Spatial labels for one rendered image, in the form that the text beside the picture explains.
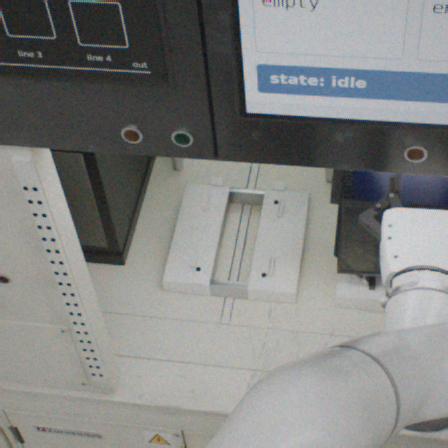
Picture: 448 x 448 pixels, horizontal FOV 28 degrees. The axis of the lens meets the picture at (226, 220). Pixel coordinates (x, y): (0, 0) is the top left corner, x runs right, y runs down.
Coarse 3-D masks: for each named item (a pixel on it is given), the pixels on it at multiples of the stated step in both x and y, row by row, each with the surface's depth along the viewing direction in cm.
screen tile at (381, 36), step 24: (384, 0) 71; (408, 0) 71; (264, 24) 75; (288, 24) 75; (312, 24) 74; (336, 24) 74; (360, 24) 74; (384, 24) 73; (264, 48) 77; (288, 48) 77; (312, 48) 76; (336, 48) 76; (360, 48) 76; (384, 48) 75
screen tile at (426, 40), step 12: (432, 24) 73; (444, 24) 72; (420, 36) 74; (432, 36) 73; (444, 36) 73; (420, 48) 75; (432, 48) 74; (444, 48) 74; (420, 60) 75; (432, 60) 75; (444, 60) 75
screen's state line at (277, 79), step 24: (264, 72) 79; (288, 72) 79; (312, 72) 78; (336, 72) 78; (360, 72) 78; (384, 72) 77; (408, 72) 77; (432, 72) 76; (336, 96) 80; (360, 96) 80; (384, 96) 79; (408, 96) 79; (432, 96) 78
